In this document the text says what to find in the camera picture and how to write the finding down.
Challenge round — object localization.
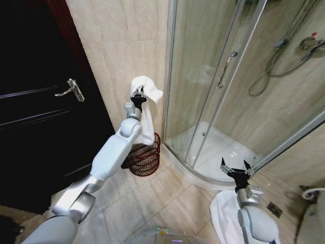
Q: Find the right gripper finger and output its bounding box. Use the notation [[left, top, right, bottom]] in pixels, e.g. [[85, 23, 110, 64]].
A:
[[220, 157, 232, 177], [243, 160, 255, 176]]

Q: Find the square metal floor drain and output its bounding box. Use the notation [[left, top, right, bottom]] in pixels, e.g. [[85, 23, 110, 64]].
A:
[[266, 201, 283, 219]]

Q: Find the silver door lever handle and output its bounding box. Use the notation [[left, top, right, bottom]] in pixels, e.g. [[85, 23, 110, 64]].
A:
[[54, 78, 85, 103]]

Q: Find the chrome shower hose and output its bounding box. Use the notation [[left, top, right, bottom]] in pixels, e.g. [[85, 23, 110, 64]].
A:
[[248, 38, 309, 97]]

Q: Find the red wire hamper basket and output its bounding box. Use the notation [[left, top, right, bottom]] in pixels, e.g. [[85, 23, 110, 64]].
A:
[[124, 132, 161, 177]]

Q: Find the reddish brown door frame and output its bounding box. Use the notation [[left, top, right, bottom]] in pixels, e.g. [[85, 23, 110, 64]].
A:
[[47, 0, 92, 77]]

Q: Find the chrome shower mixer valve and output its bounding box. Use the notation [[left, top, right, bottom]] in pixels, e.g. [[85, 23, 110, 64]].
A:
[[294, 32, 325, 62]]

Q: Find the white shower tray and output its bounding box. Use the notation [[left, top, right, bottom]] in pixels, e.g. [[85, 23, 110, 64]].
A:
[[162, 121, 265, 192]]

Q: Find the dark wooden door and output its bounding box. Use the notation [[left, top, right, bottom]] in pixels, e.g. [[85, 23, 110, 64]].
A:
[[0, 0, 116, 216]]

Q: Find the glass shower enclosure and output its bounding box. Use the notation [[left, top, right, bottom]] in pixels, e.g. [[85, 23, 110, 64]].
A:
[[161, 0, 325, 178]]

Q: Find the chrome shower door handle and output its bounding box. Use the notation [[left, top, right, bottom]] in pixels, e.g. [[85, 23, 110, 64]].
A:
[[217, 50, 239, 89]]

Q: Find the white floor towel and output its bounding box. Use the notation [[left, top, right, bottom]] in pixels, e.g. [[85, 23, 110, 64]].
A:
[[209, 190, 247, 244]]

